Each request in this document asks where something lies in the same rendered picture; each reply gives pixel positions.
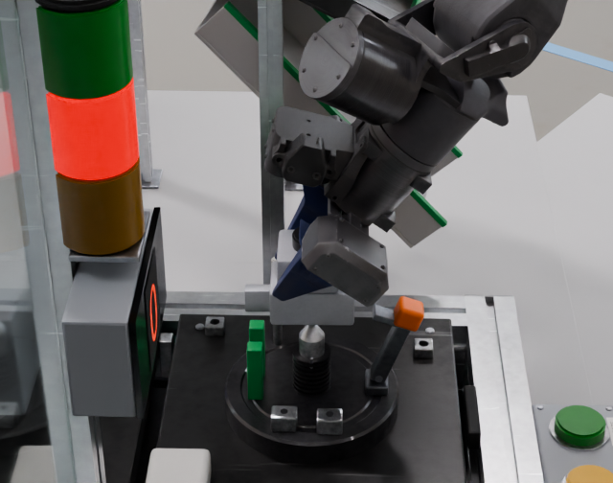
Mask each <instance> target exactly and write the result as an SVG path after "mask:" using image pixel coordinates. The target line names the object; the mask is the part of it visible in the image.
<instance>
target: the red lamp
mask: <svg viewBox="0 0 613 483"><path fill-rule="evenodd" d="M46 98H47V106H48V114H49V123H50V130H51V139H52V147H53V156H54V163H55V170H56V171H57V172H58V173H61V174H63V175H65V176H68V177H71V178H76V179H82V180H98V179H105V178H108V177H112V176H115V175H118V174H121V173H124V172H126V171H127V170H129V169H130V168H131V167H132V166H134V164H135V163H136V162H137V160H138V158H139V142H138V129H137V117H136V104H135V92H134V79H133V78H132V80H131V82H130V83H129V84H128V85H127V86H126V87H125V88H123V89H122V90H120V91H118V92H116V93H114V94H111V95H108V96H104V97H100V98H95V99H81V100H79V99H68V98H63V97H60V96H57V95H55V94H52V93H48V94H46Z"/></svg>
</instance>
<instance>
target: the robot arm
mask: <svg viewBox="0 0 613 483"><path fill-rule="evenodd" d="M567 1H568V0H424V1H422V2H420V3H418V4H417V5H416V6H414V7H412V8H410V9H408V10H406V11H404V12H402V13H400V14H398V15H396V16H395V17H393V18H391V19H389V20H388V22H385V21H383V20H381V19H379V18H378V17H376V16H375V15H374V14H373V13H372V12H370V11H369V10H367V9H366V8H364V7H362V6H360V5H358V4H356V3H355V4H353V5H352V6H351V7H350V9H349V11H348V12H347V14H346V16H345V17H340V18H335V19H333V20H331V21H330V22H328V23H327V24H326V25H324V26H323V27H322V28H321V29H320V30H319V31H318V32H317V33H314V34H313V35H312V36H311V37H310V39H309V41H308V42H307V44H306V47H305V49H304V51H303V54H302V57H301V61H300V66H299V82H300V86H301V88H302V90H303V92H304V93H305V94H306V95H307V96H309V97H310V98H312V99H315V100H317V101H319V102H321V103H324V104H327V105H329V106H332V107H334V108H336V109H338V110H340V111H343V112H345V113H347V114H349V115H352V116H353V117H355V118H356V119H355V121H354V122H353V123H351V124H349V123H348V122H346V121H345V120H343V119H342V118H340V117H339V116H338V115H332V116H325V115H321V114H317V113H313V112H309V111H305V110H302V109H298V108H294V107H289V106H280V107H278V108H277V110H276V113H275V117H274V119H272V121H271V123H272V126H271V129H270V132H269V135H268V139H267V142H266V145H264V148H265V149H266V153H265V155H264V158H265V162H264V167H265V169H266V170H267V171H268V172H269V173H270V174H272V175H275V176H278V177H281V178H284V179H285V180H286V181H289V182H293V183H297V184H301V185H303V190H304V196H303V198H302V200H301V203H300V205H299V207H298V209H297V211H296V213H295V215H294V217H293V219H292V221H291V222H290V224H289V226H288V228H287V230H295V229H296V228H298V227H299V226H300V232H299V243H300V245H301V248H300V249H299V251H298V252H297V254H296V255H295V257H294V258H293V260H292V261H291V263H290V264H289V266H288V267H287V269H286V270H285V272H284V274H283V275H282V277H281V278H280V280H279V281H278V283H277V285H275V287H274V289H273V291H272V295H273V296H274V297H276V298H278V299H279V300H281V301H286V300H289V299H292V298H295V297H298V296H301V295H304V294H308V293H311V292H313V291H316V290H319V289H322V288H328V287H332V286H334V287H336V288H338V289H339V290H341V291H343V292H344V293H346V294H347V295H349V296H350V297H351V298H353V299H354V300H356V301H358V302H359V303H361V304H362V305H364V306H366V307H369V306H373V305H374V304H375V302H376V301H377V300H378V299H379V298H380V297H381V296H382V295H383V294H384V293H385V292H386V291H387V290H388V289H389V277H388V260H387V253H386V246H385V245H383V244H382V243H380V242H379V241H376V240H375V239H373V238H372V237H370V236H369V226H370V225H371V224H372V223H373V224H374V225H376V226H377V227H379V228H380V229H382V230H383V231H385V232H386V233H387V232H388V231H389V230H390V229H391V228H392V227H393V226H394V225H395V224H396V218H395V209H396V208H397V207H398V205H399V204H400V203H401V202H402V201H403V200H404V199H405V198H406V197H407V196H409V195H410V194H411V193H412V191H413V190H414V189H415V190H417V191H418V192H420V193H421V194H424V193H425V192H426V191H427V190H428V189H429V188H430V187H431V186H432V179H431V171H432V170H433V169H434V168H435V167H436V166H437V165H438V164H439V163H440V162H441V161H442V160H443V159H444V158H445V156H446V155H447V154H448V153H449V152H450V151H451V150H452V149H453V148H454V147H455V146H456V145H457V144H458V143H459V142H460V141H461V140H462V139H463V137H464V136H465V135H466V134H467V133H468V132H469V131H470V130H471V129H472V128H473V127H474V126H475V125H476V124H477V123H478V122H479V120H480V119H481V118H484V119H487V120H489V121H491V122H493V123H494V124H497V125H498V126H500V127H504V126H506V125H507V124H508V123H509V117H508V110H507V97H508V91H507V89H506V87H505V85H504V84H503V83H502V81H501V79H500V78H506V77H509V78H513V77H515V76H517V75H519V74H520V73H522V72H523V71H524V70H525V69H527V68H528V67H529V66H530V65H531V64H532V63H533V62H534V60H535V59H536V58H537V56H538V55H539V54H540V52H541V51H542V50H543V48H544V47H545V45H546V44H547V43H548V41H549V40H550V39H551V37H552V36H553V35H554V33H555V32H556V30H557V29H558V28H559V26H560V24H561V21H562V18H563V14H564V12H565V8H566V5H567ZM309 223H311V224H309Z"/></svg>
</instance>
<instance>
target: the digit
mask: <svg viewBox="0 0 613 483"><path fill-rule="evenodd" d="M145 294H146V305H147V318H148V341H149V353H150V365H151V371H152V366H153V361H154V357H155V351H156V346H157V341H158V336H159V332H160V326H161V321H160V308H159V295H158V282H157V268H156V256H155V247H154V252H153V256H152V261H151V266H150V270H149V275H148V282H147V287H146V292H145Z"/></svg>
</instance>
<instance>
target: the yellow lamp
mask: <svg viewBox="0 0 613 483"><path fill-rule="evenodd" d="M56 181H57V196H58V204H59V212H60V220H61V229H62V237H63V244H64V245H65V246H66V247H68V248H70V249H71V250H73V251H76V252H79V253H82V254H87V255H107V254H113V253H117V252H120V251H123V250H125V249H128V248H129V247H130V246H132V245H134V244H135V243H136V242H138V241H139V240H140V238H142V237H143V235H144V233H145V217H144V204H143V192H142V179H141V167H140V156H139V158H138V160H137V162H136V163H135V164H134V166H132V167H131V168H130V169H129V170H127V171H126V172H123V173H121V174H118V175H115V176H112V177H108V178H105V179H98V180H82V179H76V178H71V177H68V176H65V175H63V174H61V173H59V172H58V173H57V174H56Z"/></svg>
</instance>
